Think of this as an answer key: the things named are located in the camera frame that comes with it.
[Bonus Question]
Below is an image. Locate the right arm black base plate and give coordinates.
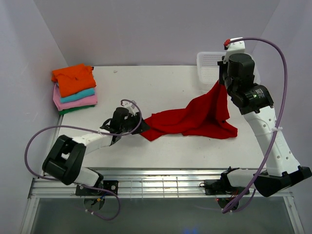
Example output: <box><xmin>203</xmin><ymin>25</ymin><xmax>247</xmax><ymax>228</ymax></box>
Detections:
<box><xmin>199</xmin><ymin>179</ymin><xmax>245</xmax><ymax>195</ymax></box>

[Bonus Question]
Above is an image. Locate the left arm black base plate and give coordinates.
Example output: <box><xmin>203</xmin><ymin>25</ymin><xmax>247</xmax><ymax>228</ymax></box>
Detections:
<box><xmin>75</xmin><ymin>180</ymin><xmax>119</xmax><ymax>196</ymax></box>

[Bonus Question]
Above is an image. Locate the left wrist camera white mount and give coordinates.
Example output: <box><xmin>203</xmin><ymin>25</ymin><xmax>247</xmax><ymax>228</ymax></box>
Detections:
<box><xmin>121</xmin><ymin>100</ymin><xmax>137</xmax><ymax>116</ymax></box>

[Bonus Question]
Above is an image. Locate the white plastic basket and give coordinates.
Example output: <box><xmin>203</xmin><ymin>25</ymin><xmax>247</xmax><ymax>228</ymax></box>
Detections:
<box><xmin>196</xmin><ymin>51</ymin><xmax>261</xmax><ymax>91</ymax></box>

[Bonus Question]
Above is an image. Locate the purple cable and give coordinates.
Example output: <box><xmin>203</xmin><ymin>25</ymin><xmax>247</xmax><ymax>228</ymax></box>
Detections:
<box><xmin>23</xmin><ymin>98</ymin><xmax>143</xmax><ymax>221</ymax></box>
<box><xmin>221</xmin><ymin>37</ymin><xmax>288</xmax><ymax>215</ymax></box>

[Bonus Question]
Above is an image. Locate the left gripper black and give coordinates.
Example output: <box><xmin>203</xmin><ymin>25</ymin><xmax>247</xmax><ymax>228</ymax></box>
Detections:
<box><xmin>120</xmin><ymin>112</ymin><xmax>151</xmax><ymax>135</ymax></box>

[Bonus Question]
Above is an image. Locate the green folded t shirt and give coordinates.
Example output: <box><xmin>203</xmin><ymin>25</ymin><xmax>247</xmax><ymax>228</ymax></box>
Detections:
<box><xmin>58</xmin><ymin>105</ymin><xmax>95</xmax><ymax>116</ymax></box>

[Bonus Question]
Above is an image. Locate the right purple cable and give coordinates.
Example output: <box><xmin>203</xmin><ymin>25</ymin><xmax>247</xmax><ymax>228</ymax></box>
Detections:
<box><xmin>221</xmin><ymin>37</ymin><xmax>288</xmax><ymax>215</ymax></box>

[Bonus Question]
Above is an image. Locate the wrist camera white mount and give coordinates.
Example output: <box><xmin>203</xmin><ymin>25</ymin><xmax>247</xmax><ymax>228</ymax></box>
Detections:
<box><xmin>223</xmin><ymin>37</ymin><xmax>245</xmax><ymax>60</ymax></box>
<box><xmin>121</xmin><ymin>100</ymin><xmax>137</xmax><ymax>116</ymax></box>

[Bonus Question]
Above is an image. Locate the aluminium frame rail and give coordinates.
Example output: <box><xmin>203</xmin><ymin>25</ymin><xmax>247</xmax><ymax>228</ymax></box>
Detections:
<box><xmin>23</xmin><ymin>106</ymin><xmax>306</xmax><ymax>234</ymax></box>

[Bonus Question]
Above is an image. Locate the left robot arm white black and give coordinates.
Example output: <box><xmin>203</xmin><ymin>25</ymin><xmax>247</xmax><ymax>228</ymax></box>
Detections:
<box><xmin>42</xmin><ymin>107</ymin><xmax>150</xmax><ymax>195</ymax></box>

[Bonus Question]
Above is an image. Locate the red t shirt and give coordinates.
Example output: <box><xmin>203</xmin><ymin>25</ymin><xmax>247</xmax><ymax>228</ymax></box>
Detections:
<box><xmin>141</xmin><ymin>82</ymin><xmax>238</xmax><ymax>141</ymax></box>

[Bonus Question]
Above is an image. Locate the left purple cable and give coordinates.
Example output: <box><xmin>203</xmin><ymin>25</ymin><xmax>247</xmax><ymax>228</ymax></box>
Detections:
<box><xmin>23</xmin><ymin>98</ymin><xmax>143</xmax><ymax>221</ymax></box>

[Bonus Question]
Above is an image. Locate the pink folded t shirt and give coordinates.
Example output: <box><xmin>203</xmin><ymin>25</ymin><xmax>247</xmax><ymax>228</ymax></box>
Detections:
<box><xmin>53</xmin><ymin>84</ymin><xmax>98</xmax><ymax>111</ymax></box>

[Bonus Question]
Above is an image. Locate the orange folded t shirt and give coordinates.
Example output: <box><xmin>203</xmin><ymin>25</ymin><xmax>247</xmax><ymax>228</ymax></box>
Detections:
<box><xmin>51</xmin><ymin>64</ymin><xmax>96</xmax><ymax>98</ymax></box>

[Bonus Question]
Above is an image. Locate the teal folded t shirt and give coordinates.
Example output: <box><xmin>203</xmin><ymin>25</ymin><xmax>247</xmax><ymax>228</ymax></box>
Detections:
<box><xmin>60</xmin><ymin>88</ymin><xmax>95</xmax><ymax>103</ymax></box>

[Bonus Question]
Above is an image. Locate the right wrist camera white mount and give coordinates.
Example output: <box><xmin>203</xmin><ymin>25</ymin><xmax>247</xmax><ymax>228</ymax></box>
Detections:
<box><xmin>223</xmin><ymin>37</ymin><xmax>245</xmax><ymax>60</ymax></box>

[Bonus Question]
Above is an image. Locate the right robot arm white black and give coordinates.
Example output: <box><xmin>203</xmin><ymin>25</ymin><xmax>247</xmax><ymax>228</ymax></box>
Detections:
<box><xmin>217</xmin><ymin>53</ymin><xmax>312</xmax><ymax>197</ymax></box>

